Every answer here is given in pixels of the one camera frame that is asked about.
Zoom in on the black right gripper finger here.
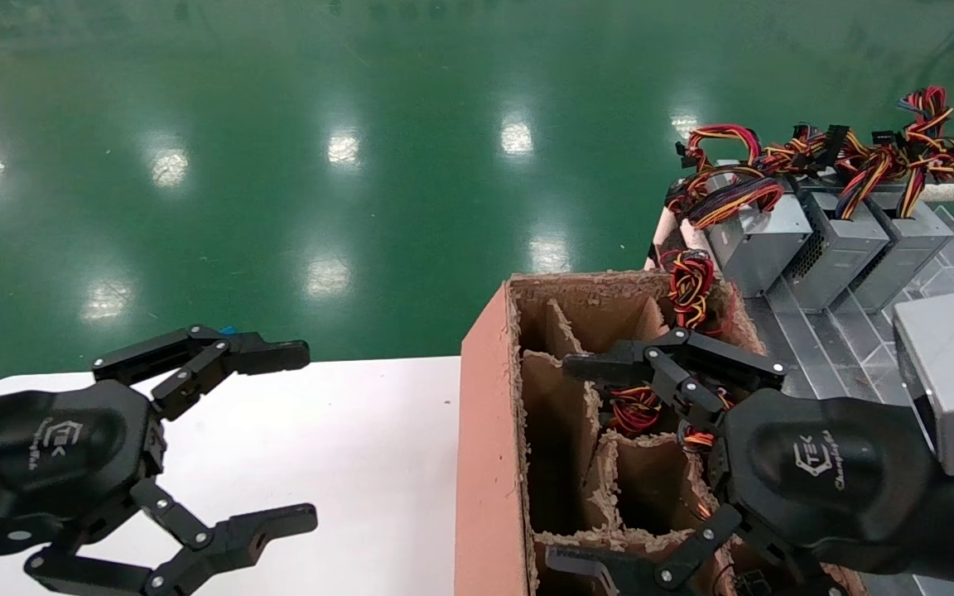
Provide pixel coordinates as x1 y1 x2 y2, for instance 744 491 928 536
562 327 787 431
545 503 850 596

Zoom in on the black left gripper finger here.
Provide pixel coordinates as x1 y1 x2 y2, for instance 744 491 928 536
24 478 318 596
92 325 312 421

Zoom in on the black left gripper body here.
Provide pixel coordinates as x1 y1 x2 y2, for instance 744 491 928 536
0 379 167 558

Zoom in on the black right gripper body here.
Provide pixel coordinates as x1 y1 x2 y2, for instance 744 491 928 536
707 389 942 576

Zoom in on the pinkish white tube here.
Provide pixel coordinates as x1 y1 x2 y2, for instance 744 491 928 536
647 205 681 272
680 219 722 274

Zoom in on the brown cardboard box with dividers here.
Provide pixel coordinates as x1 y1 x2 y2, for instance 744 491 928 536
455 271 867 596

